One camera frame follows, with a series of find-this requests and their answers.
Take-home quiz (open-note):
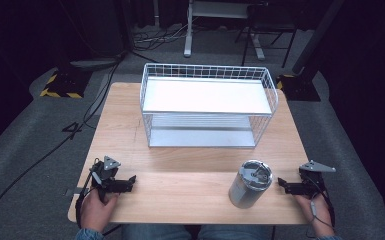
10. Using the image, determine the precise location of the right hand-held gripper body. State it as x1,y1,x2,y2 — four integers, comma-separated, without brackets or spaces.
293,160,337,198

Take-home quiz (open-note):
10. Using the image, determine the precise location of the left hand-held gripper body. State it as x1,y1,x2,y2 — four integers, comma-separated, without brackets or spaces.
89,155,128,202

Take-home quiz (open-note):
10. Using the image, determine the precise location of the silver tumbler with lid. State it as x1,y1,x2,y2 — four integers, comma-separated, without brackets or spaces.
228,159,274,210

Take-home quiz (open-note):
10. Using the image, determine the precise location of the white wire shelf rack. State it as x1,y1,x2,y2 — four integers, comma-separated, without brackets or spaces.
139,62,280,149

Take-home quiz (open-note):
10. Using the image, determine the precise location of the person's right hand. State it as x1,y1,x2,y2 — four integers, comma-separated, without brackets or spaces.
294,192,335,238

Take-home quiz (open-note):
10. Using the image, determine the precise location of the person's left hand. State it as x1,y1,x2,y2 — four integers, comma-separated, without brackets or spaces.
79,187,120,233

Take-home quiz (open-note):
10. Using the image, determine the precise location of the grey flat stand base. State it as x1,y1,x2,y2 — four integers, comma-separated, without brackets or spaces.
69,57,122,72

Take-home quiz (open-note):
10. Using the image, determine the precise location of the black slanted pole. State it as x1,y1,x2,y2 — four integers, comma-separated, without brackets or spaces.
291,0,346,76

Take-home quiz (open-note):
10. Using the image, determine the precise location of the black chair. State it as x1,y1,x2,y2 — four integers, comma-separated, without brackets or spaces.
234,2,300,69

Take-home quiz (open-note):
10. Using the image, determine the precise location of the grey right gripper cable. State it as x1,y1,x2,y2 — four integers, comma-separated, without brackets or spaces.
304,173,336,234

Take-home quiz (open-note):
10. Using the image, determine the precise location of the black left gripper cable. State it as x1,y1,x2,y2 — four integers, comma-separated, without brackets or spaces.
74,169,96,230

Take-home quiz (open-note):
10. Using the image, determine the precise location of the long black floor cable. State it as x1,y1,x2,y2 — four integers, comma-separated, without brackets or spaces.
0,59,123,240

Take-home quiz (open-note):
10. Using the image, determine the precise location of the yellow striped black base plate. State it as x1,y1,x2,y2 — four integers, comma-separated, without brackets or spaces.
275,73,322,102
39,68,93,100

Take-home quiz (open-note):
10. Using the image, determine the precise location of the bundle of floor cables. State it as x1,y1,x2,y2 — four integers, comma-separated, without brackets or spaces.
132,23,195,53

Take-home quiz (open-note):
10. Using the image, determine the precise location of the white desk frame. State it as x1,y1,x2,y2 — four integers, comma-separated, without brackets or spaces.
183,0,267,61

